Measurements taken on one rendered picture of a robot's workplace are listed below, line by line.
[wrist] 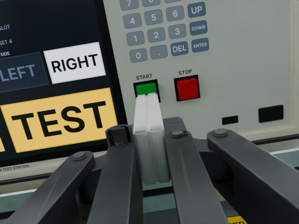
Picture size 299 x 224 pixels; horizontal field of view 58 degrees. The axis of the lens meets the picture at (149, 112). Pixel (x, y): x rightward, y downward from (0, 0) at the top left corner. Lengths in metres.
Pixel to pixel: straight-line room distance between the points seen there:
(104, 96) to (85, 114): 0.03
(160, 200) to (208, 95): 0.11
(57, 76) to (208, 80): 0.14
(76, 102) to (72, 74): 0.03
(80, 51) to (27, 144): 0.11
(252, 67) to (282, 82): 0.03
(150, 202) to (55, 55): 0.16
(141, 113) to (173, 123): 0.02
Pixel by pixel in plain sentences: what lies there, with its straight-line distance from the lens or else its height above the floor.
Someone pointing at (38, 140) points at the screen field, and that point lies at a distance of 0.29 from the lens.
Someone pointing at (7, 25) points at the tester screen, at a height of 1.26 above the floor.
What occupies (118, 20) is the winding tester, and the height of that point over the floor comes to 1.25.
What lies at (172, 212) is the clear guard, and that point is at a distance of 0.28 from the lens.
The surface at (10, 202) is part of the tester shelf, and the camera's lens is 0.30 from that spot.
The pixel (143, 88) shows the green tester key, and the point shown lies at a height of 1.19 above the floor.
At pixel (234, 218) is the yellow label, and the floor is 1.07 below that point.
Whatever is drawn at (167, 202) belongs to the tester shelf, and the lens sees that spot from 0.27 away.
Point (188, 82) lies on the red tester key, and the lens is 0.25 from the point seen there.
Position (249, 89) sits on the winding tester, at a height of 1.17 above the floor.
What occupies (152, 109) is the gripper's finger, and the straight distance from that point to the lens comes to 0.15.
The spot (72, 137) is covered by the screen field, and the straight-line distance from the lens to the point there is 0.28.
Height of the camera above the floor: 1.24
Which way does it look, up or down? 18 degrees down
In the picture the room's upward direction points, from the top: 10 degrees counter-clockwise
